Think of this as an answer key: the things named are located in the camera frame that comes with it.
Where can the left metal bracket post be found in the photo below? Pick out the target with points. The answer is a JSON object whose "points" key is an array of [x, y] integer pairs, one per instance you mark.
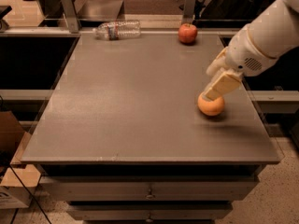
{"points": [[70, 15]]}

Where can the red apple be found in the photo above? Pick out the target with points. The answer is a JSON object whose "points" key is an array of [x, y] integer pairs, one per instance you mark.
{"points": [[187, 33]]}

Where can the orange fruit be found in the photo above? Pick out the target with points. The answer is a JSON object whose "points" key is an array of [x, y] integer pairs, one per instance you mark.
{"points": [[210, 108]]}

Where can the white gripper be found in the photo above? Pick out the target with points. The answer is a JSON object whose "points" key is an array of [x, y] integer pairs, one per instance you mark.
{"points": [[246, 57]]}

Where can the metal bracket post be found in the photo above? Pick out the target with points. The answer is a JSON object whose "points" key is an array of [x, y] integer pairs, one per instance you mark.
{"points": [[70, 15], [188, 11]]}

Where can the drawer with knob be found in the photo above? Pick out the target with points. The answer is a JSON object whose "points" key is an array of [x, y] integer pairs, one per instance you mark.
{"points": [[80, 189], [149, 211]]}

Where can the clear plastic water bottle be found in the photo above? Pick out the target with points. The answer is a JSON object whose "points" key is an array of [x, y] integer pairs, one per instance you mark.
{"points": [[116, 30]]}

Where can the black office chair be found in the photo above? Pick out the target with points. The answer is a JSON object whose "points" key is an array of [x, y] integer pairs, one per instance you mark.
{"points": [[231, 9]]}

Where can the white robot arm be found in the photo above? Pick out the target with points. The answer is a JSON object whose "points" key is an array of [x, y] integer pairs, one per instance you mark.
{"points": [[276, 30]]}

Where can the cardboard box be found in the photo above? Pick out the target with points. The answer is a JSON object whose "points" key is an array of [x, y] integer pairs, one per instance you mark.
{"points": [[18, 181]]}

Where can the upper drawer with knob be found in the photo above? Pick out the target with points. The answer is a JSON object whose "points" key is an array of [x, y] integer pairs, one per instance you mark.
{"points": [[80, 189]]}

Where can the grey metal drawer cabinet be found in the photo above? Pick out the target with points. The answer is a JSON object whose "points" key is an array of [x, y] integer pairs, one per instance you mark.
{"points": [[127, 111]]}

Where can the lower drawer with knob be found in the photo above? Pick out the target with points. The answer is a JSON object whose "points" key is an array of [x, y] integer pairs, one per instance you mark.
{"points": [[149, 211]]}

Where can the right metal bracket post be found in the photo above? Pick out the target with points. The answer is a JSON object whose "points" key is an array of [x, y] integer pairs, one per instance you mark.
{"points": [[188, 11]]}

